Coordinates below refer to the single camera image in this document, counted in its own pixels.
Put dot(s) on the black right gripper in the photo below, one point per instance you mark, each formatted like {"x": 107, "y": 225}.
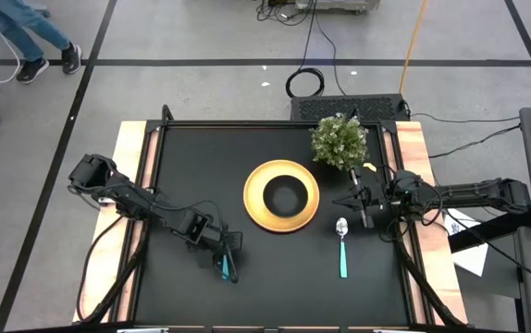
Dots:
{"x": 374, "y": 189}

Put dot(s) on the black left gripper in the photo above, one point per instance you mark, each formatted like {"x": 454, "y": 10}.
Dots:
{"x": 224, "y": 241}

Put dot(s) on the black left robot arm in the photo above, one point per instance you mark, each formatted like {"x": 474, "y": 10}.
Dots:
{"x": 127, "y": 194}

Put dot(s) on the black computer case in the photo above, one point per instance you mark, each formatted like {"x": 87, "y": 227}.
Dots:
{"x": 349, "y": 107}

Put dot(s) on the small yellow tag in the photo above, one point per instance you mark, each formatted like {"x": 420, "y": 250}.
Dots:
{"x": 370, "y": 167}

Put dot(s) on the gold round plate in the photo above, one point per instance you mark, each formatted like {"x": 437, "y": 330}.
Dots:
{"x": 254, "y": 196}

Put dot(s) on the small potted green plant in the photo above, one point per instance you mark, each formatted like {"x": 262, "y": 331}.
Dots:
{"x": 339, "y": 141}

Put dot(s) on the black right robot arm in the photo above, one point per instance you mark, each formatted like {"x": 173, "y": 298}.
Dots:
{"x": 469, "y": 190}

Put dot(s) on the black metal table frame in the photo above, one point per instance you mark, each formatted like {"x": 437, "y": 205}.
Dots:
{"x": 270, "y": 124}

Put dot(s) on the black ribbed bowl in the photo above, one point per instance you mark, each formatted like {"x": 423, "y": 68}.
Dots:
{"x": 285, "y": 196}

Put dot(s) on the person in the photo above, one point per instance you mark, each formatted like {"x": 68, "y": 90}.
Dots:
{"x": 20, "y": 23}

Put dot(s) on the gray equipment cart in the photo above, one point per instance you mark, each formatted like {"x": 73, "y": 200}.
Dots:
{"x": 335, "y": 4}

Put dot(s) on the white paper sheet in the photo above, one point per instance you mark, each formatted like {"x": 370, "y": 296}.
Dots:
{"x": 471, "y": 259}

